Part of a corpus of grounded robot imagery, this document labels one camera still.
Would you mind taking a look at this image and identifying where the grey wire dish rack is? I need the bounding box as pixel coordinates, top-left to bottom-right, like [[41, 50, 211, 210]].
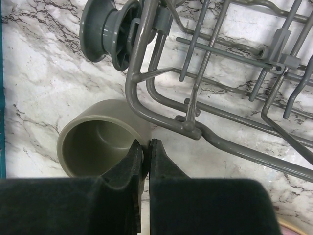
[[79, 0, 313, 182]]

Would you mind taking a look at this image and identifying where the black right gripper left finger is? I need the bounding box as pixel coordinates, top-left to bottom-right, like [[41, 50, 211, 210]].
[[97, 140, 143, 235]]

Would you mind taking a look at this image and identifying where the pink plate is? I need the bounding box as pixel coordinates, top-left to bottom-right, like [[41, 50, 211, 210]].
[[277, 216, 313, 235]]

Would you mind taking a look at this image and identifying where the small grey cup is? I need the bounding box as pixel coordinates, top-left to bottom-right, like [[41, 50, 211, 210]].
[[56, 99, 152, 177]]

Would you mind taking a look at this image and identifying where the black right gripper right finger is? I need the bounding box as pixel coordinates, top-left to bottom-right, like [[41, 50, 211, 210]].
[[149, 139, 193, 235]]

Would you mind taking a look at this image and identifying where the dark network switch box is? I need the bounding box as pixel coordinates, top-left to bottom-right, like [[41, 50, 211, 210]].
[[0, 0, 7, 179]]

